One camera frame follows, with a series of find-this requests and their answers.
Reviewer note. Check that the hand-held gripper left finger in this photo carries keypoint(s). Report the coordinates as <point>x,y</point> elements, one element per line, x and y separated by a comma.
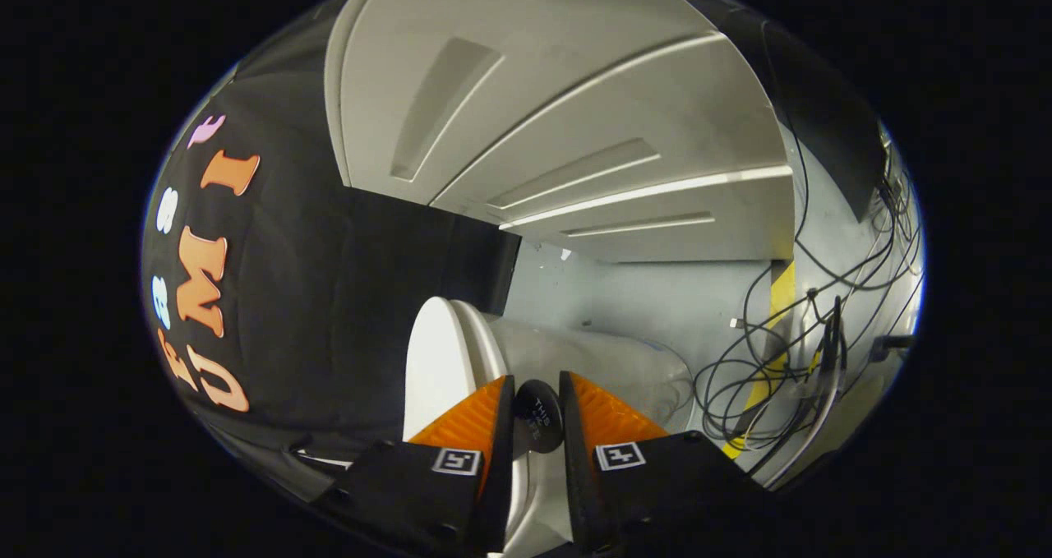
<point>503,459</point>

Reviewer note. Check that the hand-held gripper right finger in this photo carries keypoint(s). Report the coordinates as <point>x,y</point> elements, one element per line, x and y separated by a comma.
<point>573,459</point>

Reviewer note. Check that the black backdrop cloth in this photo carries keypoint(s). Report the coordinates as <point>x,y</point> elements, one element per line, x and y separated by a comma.
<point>329,295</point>

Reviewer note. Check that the yellow floor tape strip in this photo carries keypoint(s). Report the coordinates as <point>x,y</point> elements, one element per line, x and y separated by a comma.
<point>781,295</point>

